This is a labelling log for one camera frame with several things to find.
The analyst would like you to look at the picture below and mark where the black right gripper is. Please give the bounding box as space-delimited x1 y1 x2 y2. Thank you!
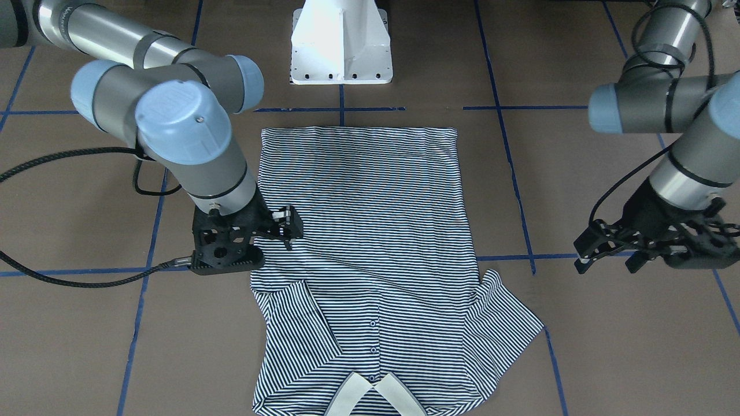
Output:
191 191 304 276

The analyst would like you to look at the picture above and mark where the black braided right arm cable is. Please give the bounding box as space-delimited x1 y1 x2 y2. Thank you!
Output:
0 146 194 288

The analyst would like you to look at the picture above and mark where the navy white striped polo shirt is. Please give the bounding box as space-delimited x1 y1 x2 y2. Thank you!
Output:
251 127 543 415

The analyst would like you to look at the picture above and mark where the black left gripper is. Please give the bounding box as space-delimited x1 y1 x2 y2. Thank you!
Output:
573 179 739 274

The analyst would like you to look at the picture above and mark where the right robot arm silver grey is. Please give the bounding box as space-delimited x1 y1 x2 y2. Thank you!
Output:
2 1 303 276

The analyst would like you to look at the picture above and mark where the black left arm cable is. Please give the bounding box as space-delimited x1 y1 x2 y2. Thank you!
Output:
589 3 719 229

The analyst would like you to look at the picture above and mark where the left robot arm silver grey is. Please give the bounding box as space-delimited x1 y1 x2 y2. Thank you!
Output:
573 1 739 274

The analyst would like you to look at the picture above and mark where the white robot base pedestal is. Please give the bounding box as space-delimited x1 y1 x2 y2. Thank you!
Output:
289 1 394 86

